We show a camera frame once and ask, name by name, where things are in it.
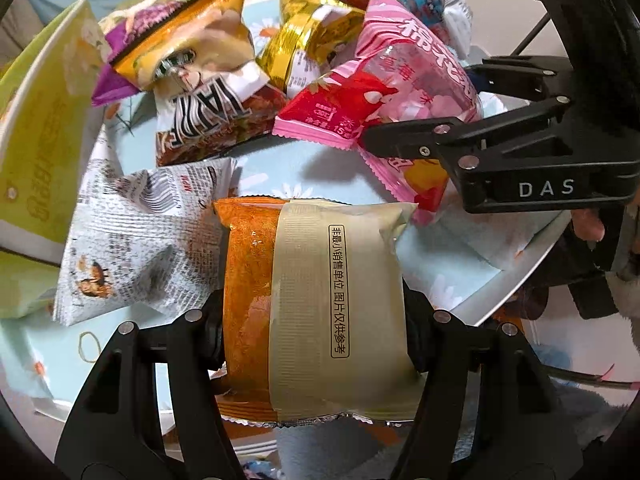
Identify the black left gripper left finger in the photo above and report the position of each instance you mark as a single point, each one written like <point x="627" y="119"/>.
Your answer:
<point x="113" y="430"/>

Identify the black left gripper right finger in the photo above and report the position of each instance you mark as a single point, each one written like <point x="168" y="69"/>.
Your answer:
<point x="521" y="430"/>

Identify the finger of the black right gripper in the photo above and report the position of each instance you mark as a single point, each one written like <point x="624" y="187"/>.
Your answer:
<point x="413" y="139"/>
<point x="523" y="78"/>

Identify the pink marshmallow candy bag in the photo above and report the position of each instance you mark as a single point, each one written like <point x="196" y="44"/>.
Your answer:
<point x="401" y="71"/>

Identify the gold yellow snack bag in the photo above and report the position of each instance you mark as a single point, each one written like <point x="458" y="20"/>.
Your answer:
<point x="311" y="33"/>

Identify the orange cake snack pack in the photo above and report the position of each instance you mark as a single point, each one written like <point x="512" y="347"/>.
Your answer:
<point x="313" y="313"/>

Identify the right hand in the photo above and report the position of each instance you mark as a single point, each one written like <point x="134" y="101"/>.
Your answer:
<point x="587" y="225"/>

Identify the light blue daisy tablecloth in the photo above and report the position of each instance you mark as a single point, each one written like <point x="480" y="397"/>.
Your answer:
<point x="462" y="263"/>

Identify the white fuzzy right sleeve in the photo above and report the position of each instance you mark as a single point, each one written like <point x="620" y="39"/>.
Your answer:
<point x="624" y="288"/>

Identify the white newspaper print snack bag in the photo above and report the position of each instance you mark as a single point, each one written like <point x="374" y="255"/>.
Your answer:
<point x="150" y="238"/>

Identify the TAP brown white snack bag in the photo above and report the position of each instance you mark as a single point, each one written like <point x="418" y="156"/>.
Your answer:
<point x="201" y="114"/>

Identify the purple orange snack bag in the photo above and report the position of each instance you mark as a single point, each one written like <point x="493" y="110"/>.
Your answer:
<point x="155" y="38"/>

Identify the yellow green cardboard box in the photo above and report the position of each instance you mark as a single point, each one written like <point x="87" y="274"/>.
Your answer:
<point x="48" y="128"/>

